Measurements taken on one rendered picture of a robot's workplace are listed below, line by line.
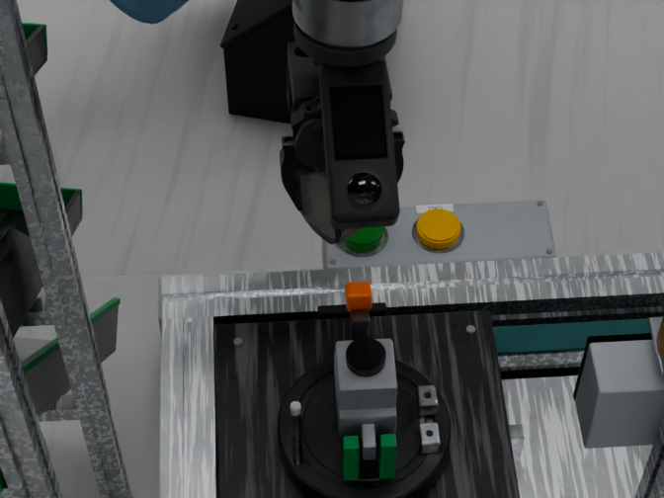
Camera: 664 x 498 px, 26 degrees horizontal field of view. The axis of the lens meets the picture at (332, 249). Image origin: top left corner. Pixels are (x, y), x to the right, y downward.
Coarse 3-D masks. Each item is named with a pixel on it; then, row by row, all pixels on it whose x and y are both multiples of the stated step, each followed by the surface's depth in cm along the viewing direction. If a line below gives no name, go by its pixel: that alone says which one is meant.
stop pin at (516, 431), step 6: (510, 426) 118; (516, 426) 118; (522, 426) 118; (510, 432) 118; (516, 432) 118; (522, 432) 118; (516, 438) 118; (522, 438) 118; (516, 444) 118; (522, 444) 118; (516, 450) 119; (516, 456) 120
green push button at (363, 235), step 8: (360, 232) 130; (368, 232) 130; (376, 232) 130; (352, 240) 129; (360, 240) 129; (368, 240) 129; (376, 240) 130; (352, 248) 130; (360, 248) 129; (368, 248) 129
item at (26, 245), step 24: (0, 192) 103; (72, 192) 102; (0, 216) 102; (24, 216) 103; (72, 216) 100; (0, 240) 84; (24, 240) 89; (0, 264) 84; (24, 264) 89; (0, 288) 85; (24, 288) 90; (24, 312) 90
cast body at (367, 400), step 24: (336, 360) 108; (360, 360) 107; (384, 360) 107; (336, 384) 111; (360, 384) 107; (384, 384) 107; (360, 408) 109; (384, 408) 109; (360, 432) 110; (384, 432) 110
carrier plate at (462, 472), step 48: (240, 336) 123; (288, 336) 123; (336, 336) 123; (384, 336) 123; (432, 336) 123; (480, 336) 123; (240, 384) 120; (288, 384) 120; (480, 384) 120; (240, 432) 118; (480, 432) 118; (240, 480) 115; (288, 480) 115; (480, 480) 115
